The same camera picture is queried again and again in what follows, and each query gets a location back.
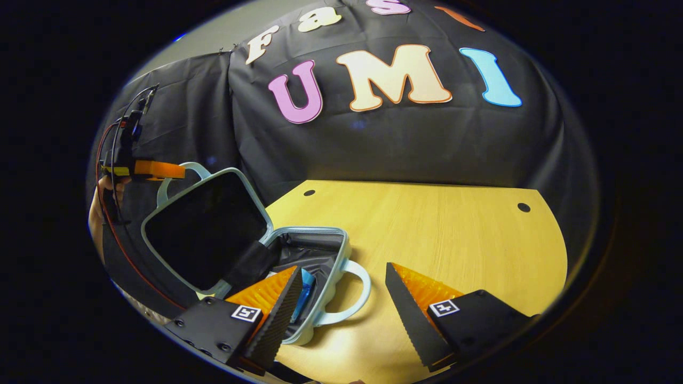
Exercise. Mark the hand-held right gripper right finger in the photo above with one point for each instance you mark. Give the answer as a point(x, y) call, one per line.
point(411, 314)

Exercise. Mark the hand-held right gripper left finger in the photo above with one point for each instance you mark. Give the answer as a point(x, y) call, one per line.
point(213, 328)

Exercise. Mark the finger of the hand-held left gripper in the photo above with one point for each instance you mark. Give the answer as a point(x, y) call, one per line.
point(157, 169)

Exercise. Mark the light blue suitcase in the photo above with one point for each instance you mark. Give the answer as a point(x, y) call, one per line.
point(203, 229)

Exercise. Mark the black backdrop cloth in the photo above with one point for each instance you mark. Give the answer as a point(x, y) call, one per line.
point(405, 144)

